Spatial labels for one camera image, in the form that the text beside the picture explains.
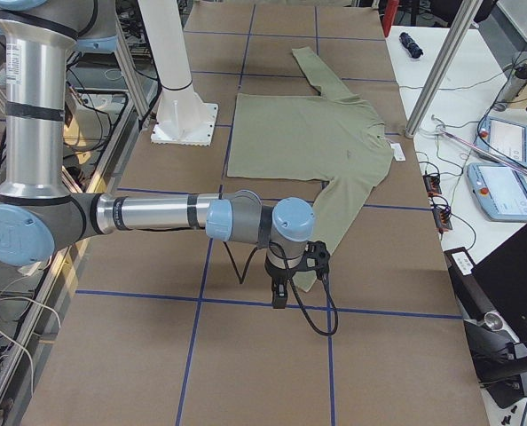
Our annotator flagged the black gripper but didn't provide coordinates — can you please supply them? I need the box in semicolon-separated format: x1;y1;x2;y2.
264;256;300;309

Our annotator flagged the olive green long-sleeve shirt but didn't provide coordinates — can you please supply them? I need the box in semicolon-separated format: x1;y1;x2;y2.
226;47;394;294

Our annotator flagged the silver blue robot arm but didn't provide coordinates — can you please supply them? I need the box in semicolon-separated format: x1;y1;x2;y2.
0;1;327;308

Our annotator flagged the brown paper table cover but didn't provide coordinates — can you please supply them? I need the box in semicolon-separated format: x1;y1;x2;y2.
22;3;491;426

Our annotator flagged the orange black circuit board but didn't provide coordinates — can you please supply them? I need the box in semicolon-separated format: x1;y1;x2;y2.
422;174;442;197
432;204;452;234

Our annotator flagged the white paper hang tag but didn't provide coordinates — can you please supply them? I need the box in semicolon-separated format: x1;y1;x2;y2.
389;142;405;162

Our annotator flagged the metal cane rod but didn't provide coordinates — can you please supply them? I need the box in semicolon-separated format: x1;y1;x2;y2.
431;115;527;177

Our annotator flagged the black box with label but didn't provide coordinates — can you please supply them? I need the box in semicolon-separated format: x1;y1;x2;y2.
444;224;527;347

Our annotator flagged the lower teach pendant tablet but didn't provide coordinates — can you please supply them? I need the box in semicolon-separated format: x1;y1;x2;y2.
467;163;527;223

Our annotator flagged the teach pendant tablet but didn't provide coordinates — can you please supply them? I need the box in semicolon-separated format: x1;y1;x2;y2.
475;116;527;168
467;163;527;223

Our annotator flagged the dark blue folded cloth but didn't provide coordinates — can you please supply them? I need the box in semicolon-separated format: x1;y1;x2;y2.
399;32;423;59

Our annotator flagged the upper teach pendant tablet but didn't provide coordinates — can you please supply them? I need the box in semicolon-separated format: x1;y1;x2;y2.
475;116;527;168

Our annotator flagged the grey water bottle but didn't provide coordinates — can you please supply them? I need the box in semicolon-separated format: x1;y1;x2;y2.
492;63;527;112

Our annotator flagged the black camera cable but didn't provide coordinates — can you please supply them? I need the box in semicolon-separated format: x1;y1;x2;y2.
279;243;339;337

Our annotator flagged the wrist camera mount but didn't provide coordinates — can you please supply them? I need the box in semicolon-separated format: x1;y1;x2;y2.
296;241;330;283

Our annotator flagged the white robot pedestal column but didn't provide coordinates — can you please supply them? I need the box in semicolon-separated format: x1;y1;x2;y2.
138;0;218;146

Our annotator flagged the aluminium frame post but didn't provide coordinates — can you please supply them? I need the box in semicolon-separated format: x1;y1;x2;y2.
405;0;483;138

